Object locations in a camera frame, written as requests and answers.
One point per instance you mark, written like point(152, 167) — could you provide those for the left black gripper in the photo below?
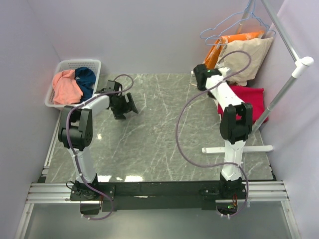
point(128, 107)

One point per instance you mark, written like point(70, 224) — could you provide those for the pink red t shirt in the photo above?
point(254, 96)

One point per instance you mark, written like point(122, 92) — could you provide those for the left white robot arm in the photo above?
point(76, 132)

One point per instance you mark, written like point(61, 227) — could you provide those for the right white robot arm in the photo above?
point(235, 125)

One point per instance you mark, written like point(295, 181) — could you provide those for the orange hanging garment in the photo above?
point(212, 56)

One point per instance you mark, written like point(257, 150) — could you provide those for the dark blue t shirt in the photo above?
point(85, 79)

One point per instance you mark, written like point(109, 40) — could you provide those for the white plastic laundry basket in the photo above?
point(93, 64)

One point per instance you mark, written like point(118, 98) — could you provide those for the salmon pink t shirt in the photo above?
point(66, 90)

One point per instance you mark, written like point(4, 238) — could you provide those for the metal clothes rack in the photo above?
point(292, 126)

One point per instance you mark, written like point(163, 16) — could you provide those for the black base beam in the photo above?
point(159, 195)

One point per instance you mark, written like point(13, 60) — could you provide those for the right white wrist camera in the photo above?
point(225, 71)

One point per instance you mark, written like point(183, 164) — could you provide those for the blue wire hanger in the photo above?
point(240, 22)

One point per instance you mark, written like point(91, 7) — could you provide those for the aluminium rail frame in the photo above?
point(54, 193)

